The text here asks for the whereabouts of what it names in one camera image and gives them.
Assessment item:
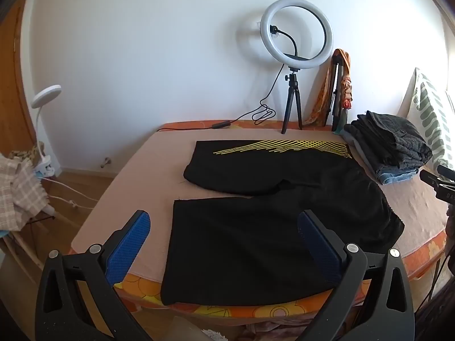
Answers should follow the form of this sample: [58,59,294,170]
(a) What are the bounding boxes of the folded blue jeans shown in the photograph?
[341,124,421,185]

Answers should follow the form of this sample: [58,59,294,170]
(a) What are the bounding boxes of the white cable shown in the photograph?
[43,178,98,208]

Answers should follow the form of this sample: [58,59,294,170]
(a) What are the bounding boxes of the folded chair with orange scarf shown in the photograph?
[306,48,354,126]

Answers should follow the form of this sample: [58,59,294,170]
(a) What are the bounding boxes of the folded black metal stand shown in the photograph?
[329,57,347,132]

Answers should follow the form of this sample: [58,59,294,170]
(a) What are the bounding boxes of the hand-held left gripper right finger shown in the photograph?
[297,209,416,341]

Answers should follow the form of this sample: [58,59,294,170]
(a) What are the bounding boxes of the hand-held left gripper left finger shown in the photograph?
[35,210,153,341]

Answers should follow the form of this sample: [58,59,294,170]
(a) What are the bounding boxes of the white clip lamp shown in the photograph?
[30,84,63,180]

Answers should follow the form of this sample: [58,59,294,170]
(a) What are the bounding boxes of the pink bed cover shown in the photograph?
[71,128,452,281]

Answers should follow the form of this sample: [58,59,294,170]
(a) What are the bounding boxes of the checked beige cloth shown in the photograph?
[0,151,50,233]

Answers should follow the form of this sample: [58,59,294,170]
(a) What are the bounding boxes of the wooden door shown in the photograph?
[0,0,40,157]

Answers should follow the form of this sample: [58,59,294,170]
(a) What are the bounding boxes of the black ring light cable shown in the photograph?
[162,65,285,130]

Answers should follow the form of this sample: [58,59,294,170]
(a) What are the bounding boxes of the black tripod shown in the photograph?
[281,66,303,134]

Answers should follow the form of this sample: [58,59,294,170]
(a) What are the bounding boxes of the black pants with yellow stripes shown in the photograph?
[161,138,406,306]

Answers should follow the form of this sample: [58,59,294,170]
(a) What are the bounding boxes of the white ring light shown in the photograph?
[260,0,335,66]

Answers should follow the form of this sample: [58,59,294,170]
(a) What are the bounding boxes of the wooden rack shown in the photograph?
[0,206,82,274]

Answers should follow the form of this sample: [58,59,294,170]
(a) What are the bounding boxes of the teal cloth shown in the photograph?
[336,112,349,136]

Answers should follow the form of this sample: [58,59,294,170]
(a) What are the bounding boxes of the bed with orange floral sheet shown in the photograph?
[69,120,455,327]

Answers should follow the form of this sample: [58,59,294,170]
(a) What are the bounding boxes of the white pillow with green pattern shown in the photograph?
[398,67,455,171]

